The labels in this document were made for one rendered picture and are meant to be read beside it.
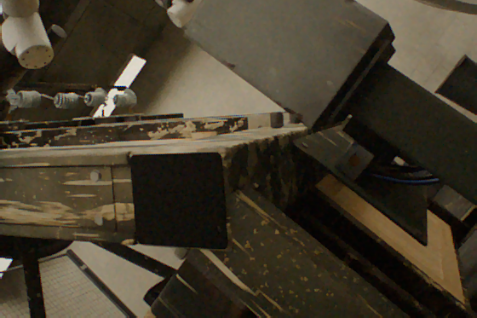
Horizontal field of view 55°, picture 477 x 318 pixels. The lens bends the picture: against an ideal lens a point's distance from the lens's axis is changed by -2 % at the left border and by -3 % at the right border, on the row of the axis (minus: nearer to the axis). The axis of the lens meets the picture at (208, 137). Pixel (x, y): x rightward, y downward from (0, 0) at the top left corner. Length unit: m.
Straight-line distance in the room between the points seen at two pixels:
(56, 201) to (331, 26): 0.39
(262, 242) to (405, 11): 6.24
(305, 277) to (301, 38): 0.23
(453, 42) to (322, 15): 6.16
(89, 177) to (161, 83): 6.54
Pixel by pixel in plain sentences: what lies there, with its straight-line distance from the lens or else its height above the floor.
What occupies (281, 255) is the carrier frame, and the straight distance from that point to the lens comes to 0.48.
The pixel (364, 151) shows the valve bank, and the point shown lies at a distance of 0.72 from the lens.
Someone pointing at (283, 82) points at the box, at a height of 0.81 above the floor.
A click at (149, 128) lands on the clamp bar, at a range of 1.39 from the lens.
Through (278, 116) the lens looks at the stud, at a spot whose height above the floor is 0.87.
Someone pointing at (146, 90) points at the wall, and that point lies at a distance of 7.19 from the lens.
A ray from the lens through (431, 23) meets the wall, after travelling 6.63.
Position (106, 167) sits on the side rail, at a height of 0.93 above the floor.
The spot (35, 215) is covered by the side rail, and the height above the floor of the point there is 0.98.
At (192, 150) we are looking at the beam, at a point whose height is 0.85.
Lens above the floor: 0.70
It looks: 17 degrees up
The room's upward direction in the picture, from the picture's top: 51 degrees counter-clockwise
